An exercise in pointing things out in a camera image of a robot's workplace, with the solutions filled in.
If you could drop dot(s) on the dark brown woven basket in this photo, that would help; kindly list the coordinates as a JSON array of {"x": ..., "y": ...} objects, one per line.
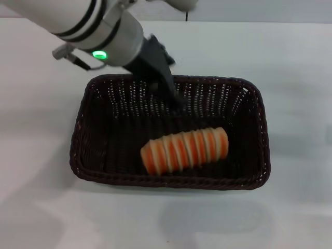
[{"x": 124, "y": 155}]

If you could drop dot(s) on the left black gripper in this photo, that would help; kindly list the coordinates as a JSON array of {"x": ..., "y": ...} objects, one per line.
[{"x": 150, "y": 63}]

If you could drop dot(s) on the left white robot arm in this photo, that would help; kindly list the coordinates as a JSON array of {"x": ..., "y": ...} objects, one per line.
[{"x": 77, "y": 23}]

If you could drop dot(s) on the orange striped sliced bread toy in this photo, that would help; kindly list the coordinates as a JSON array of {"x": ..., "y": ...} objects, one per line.
[{"x": 186, "y": 151}]

